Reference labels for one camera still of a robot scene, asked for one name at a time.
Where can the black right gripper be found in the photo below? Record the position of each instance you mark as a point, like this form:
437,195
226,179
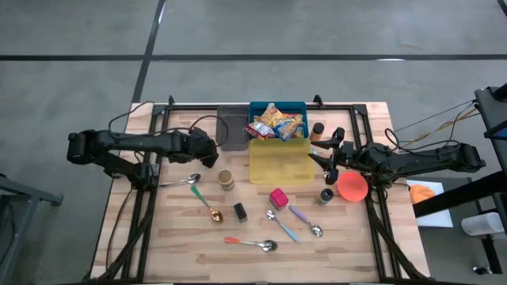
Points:
350,164

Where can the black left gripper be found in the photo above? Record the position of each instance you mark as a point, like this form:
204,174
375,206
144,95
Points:
186,146

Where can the brown spice bottle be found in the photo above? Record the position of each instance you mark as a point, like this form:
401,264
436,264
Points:
317,131

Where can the brown cardboard canister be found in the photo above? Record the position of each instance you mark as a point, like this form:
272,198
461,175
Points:
226,180

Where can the oregano spice jar black lid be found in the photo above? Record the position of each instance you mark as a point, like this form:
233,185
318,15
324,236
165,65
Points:
325,196

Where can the red snack bag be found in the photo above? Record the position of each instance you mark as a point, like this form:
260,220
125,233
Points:
259,130

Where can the snack bag with blue print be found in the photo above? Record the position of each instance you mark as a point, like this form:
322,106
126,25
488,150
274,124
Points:
287,126

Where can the dark green rectangular tin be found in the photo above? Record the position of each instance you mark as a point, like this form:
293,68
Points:
240,212

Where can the red smoked paprika tin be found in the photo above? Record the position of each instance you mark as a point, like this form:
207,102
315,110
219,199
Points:
279,198

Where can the yellow orange snack bag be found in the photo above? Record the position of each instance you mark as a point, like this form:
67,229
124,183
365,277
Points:
272,115

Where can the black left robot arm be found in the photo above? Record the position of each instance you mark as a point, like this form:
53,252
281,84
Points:
130,142

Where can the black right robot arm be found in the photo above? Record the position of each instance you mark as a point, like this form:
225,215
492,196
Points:
428,160

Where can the plain metal spoon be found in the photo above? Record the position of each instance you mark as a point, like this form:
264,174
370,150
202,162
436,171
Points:
193,179

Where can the dark grey plastic bin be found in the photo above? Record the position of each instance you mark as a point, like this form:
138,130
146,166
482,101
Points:
233,130

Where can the orange plastic bowl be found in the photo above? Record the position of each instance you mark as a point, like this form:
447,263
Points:
352,187

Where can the yellow translucent plastic bin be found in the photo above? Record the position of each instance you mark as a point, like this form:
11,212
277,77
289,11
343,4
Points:
281,162

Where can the blue plastic bin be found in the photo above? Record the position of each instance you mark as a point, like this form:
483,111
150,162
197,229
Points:
293,107

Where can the orange object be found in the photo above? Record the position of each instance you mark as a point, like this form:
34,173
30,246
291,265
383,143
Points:
420,193

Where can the white paper sheet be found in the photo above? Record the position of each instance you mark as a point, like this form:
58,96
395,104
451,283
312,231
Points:
435,215

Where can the black desk bar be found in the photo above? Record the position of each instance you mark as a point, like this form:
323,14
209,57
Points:
459,194

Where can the grey padded cylinder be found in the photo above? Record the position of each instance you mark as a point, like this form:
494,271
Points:
481,224

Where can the black side furniture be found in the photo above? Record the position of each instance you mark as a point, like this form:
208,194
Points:
491,107

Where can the grey metal stand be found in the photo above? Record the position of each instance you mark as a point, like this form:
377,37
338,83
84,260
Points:
24,192

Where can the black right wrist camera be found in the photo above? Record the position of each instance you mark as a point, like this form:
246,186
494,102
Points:
348,149

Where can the black table frame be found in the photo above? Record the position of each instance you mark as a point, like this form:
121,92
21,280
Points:
186,107

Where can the black frame clamp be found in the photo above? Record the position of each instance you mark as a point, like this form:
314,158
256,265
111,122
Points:
318,101
171,101

